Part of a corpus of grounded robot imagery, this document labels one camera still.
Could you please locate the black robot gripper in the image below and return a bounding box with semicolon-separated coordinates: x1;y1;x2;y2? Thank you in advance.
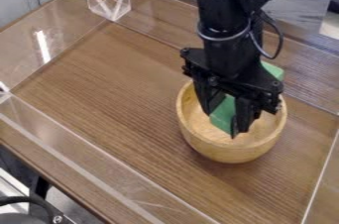
181;23;283;138

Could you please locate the green rectangular block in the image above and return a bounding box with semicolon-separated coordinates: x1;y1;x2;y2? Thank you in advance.
210;61;285;134

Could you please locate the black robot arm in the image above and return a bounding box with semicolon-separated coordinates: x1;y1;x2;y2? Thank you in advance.
181;0;283;137

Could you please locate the brown wooden bowl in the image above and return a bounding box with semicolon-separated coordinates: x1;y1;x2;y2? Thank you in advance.
177;81;287;164

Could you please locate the black metal table leg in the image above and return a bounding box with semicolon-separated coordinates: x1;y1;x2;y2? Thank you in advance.
28;175;76;224

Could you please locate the clear acrylic corner bracket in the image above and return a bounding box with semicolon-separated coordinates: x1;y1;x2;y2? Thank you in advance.
86;0;131;22

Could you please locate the black cable under table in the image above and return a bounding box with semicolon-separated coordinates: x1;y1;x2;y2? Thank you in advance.
0;195;58;224

